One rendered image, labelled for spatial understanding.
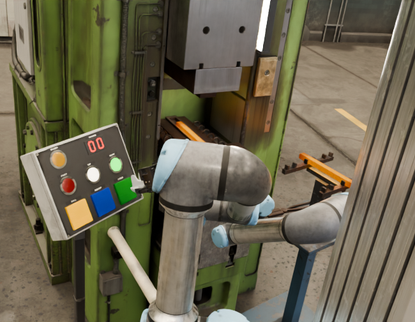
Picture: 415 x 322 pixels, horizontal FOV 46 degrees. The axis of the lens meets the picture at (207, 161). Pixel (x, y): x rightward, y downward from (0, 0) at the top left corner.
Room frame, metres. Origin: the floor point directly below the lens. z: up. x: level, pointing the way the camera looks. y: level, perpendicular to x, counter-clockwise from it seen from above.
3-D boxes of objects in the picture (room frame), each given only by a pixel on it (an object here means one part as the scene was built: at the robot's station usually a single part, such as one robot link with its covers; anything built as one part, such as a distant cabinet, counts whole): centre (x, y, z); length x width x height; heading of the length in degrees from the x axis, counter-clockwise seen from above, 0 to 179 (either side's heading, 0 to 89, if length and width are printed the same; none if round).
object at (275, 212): (2.04, -0.55, 0.69); 0.60 x 0.04 x 0.01; 122
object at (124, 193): (1.42, 0.27, 1.01); 0.07 x 0.05 x 0.07; 147
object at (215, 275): (1.99, 0.07, 0.23); 0.55 x 0.37 x 0.47; 32
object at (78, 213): (1.25, 0.37, 1.01); 0.07 x 0.05 x 0.07; 147
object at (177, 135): (1.95, 0.11, 0.96); 0.42 x 0.20 x 0.09; 32
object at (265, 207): (1.51, -0.20, 0.97); 0.11 x 0.08 x 0.09; 32
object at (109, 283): (1.68, 0.36, 0.36); 0.09 x 0.07 x 0.12; 122
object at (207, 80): (1.95, 0.11, 1.32); 0.42 x 0.20 x 0.10; 32
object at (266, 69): (2.05, -0.20, 1.27); 0.09 x 0.02 x 0.17; 122
